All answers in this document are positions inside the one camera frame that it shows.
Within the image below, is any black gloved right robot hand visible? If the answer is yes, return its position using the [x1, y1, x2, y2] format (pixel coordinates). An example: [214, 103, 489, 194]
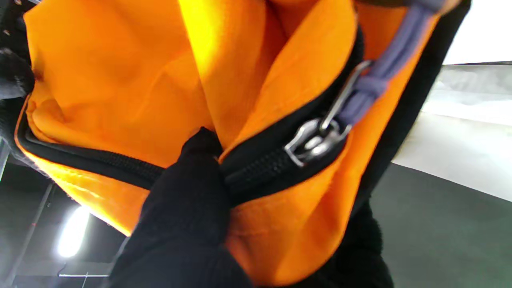
[0, 0, 36, 160]

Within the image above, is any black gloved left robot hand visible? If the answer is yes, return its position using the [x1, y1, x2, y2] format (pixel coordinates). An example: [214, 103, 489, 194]
[108, 127, 395, 288]

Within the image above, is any orange and blue backpack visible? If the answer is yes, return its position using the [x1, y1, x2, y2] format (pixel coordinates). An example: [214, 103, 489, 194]
[14, 0, 472, 287]

